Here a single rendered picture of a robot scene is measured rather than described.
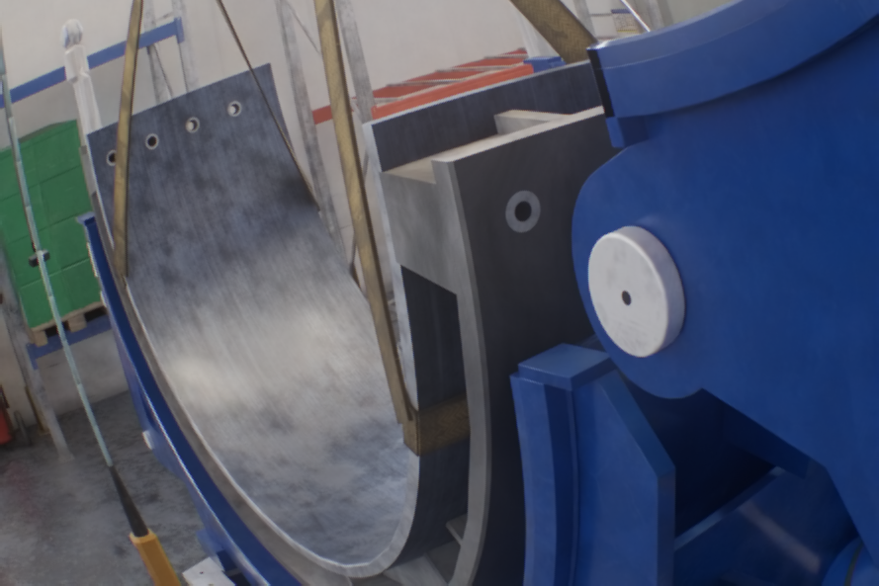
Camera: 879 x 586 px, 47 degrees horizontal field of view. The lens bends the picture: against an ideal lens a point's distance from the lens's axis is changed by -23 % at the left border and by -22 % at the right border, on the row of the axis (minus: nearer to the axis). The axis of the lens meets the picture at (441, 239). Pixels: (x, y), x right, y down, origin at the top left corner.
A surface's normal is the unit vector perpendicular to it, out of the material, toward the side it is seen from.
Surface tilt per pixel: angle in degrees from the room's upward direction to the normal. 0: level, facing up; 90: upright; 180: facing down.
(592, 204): 90
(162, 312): 55
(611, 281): 90
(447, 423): 115
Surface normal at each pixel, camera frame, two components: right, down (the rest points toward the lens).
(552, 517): -0.83, 0.32
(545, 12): -0.58, 0.55
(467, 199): 0.51, 0.15
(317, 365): 0.09, -0.72
